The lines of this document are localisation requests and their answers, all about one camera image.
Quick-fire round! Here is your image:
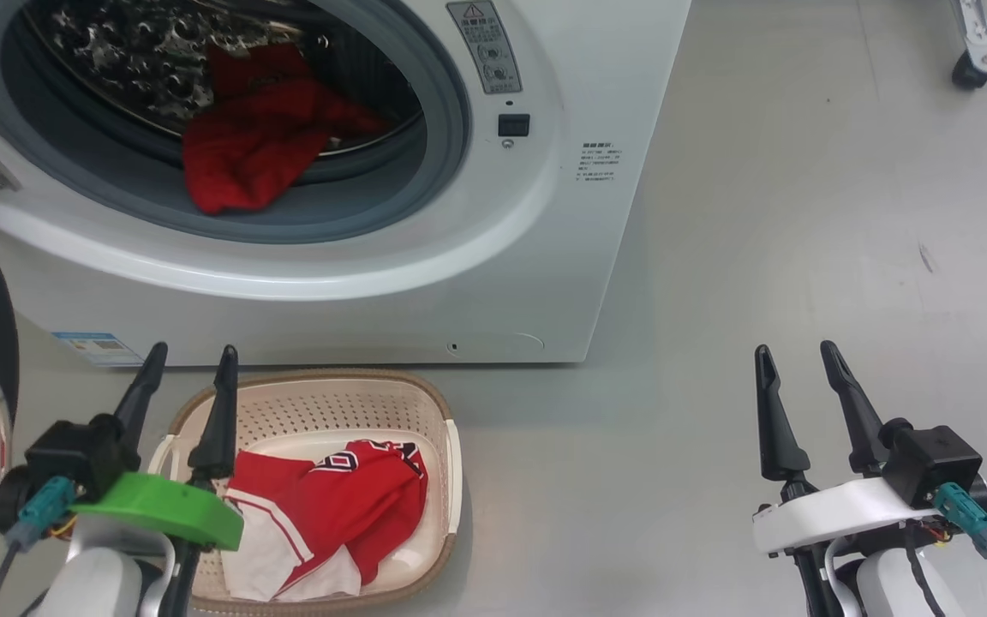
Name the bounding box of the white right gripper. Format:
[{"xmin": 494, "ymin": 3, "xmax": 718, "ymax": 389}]
[{"xmin": 751, "ymin": 340, "xmax": 944, "ymax": 558}]

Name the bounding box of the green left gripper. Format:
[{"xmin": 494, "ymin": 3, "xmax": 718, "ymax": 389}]
[{"xmin": 72, "ymin": 342, "xmax": 246, "ymax": 552}]

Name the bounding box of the red and white jersey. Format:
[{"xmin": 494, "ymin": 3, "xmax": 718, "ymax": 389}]
[{"xmin": 221, "ymin": 440, "xmax": 430, "ymax": 602}]

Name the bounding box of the red garment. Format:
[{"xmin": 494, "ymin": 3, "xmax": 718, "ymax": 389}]
[{"xmin": 182, "ymin": 43, "xmax": 392, "ymax": 215}]

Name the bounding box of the cream perforated laundry basket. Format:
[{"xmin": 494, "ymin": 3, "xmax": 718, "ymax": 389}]
[{"xmin": 148, "ymin": 368, "xmax": 464, "ymax": 616}]

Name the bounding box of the white front-load washing machine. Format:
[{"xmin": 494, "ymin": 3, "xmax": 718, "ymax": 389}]
[{"xmin": 0, "ymin": 0, "xmax": 693, "ymax": 368}]

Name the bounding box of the white filter access cover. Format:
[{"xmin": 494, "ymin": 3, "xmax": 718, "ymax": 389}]
[{"xmin": 446, "ymin": 332, "xmax": 546, "ymax": 359}]

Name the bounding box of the blue energy label sticker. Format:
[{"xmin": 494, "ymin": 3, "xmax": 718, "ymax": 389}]
[{"xmin": 52, "ymin": 331, "xmax": 147, "ymax": 368}]

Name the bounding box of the small printed text label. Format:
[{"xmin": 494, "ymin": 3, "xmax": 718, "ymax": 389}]
[{"xmin": 577, "ymin": 141, "xmax": 625, "ymax": 183}]

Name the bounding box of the metal stand leg with caster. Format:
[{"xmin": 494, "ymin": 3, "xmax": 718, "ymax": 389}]
[{"xmin": 949, "ymin": 0, "xmax": 987, "ymax": 90}]

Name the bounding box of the grey warning sticker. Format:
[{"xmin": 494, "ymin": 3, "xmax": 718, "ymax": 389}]
[{"xmin": 446, "ymin": 0, "xmax": 523, "ymax": 95}]

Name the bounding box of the teal right camera connector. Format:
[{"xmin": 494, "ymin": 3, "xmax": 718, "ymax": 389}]
[{"xmin": 933, "ymin": 482, "xmax": 987, "ymax": 560}]

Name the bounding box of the teal camera connector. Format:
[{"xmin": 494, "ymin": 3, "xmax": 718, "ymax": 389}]
[
  {"xmin": 3, "ymin": 476, "xmax": 76, "ymax": 552},
  {"xmin": 933, "ymin": 482, "xmax": 987, "ymax": 560}
]

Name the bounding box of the teal left camera connector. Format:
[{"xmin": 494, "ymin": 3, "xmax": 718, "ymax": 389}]
[{"xmin": 3, "ymin": 476, "xmax": 76, "ymax": 552}]

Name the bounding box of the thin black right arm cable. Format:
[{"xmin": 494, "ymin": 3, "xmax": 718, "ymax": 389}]
[{"xmin": 902, "ymin": 518, "xmax": 950, "ymax": 617}]

